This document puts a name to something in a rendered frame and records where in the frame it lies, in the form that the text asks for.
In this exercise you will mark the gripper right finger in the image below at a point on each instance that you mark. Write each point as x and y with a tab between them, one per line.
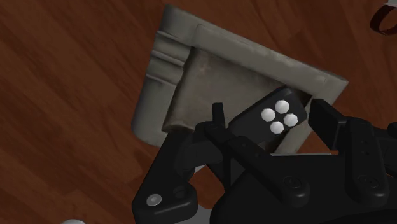
363	155

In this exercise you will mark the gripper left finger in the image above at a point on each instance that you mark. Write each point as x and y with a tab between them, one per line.
169	173

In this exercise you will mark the black remote with white buttons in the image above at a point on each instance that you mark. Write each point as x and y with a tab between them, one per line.
248	124

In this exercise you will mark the white round object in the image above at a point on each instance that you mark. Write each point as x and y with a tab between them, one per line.
73	221

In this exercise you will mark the grey armchair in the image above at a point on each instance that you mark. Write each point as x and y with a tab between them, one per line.
217	77

